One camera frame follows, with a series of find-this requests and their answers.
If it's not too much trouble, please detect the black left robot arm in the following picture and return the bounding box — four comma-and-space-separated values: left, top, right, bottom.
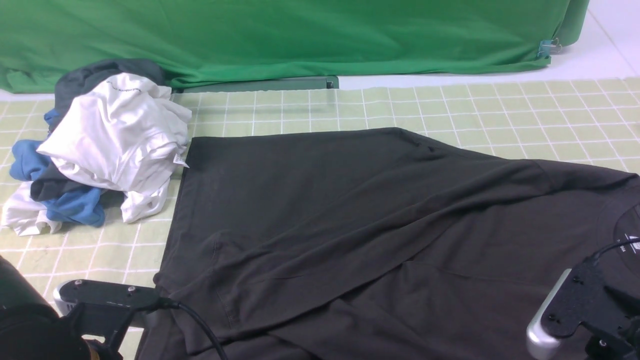
0, 259, 160, 360

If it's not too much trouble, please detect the green backdrop cloth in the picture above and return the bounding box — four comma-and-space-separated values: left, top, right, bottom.
0, 0, 589, 94

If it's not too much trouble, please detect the blue crumpled garment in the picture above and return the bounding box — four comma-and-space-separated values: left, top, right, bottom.
1, 139, 106, 236

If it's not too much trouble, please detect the white crumpled shirt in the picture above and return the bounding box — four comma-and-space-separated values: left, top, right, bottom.
1, 73, 193, 236

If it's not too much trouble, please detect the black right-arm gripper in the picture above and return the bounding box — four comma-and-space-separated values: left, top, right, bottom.
580, 285, 640, 360

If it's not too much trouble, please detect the dark gray long-sleeve shirt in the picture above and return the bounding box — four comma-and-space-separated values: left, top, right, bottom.
153, 128, 639, 360

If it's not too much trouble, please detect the dark gray crumpled garment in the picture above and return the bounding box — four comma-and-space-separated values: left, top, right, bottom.
30, 58, 166, 202

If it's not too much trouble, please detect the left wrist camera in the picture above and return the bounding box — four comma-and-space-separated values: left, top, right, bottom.
53, 279, 161, 315

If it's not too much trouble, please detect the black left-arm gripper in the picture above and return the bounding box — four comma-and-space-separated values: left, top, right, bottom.
65, 305, 151, 360

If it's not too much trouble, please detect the blue binder clip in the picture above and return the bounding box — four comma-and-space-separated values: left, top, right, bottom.
536, 38, 563, 59

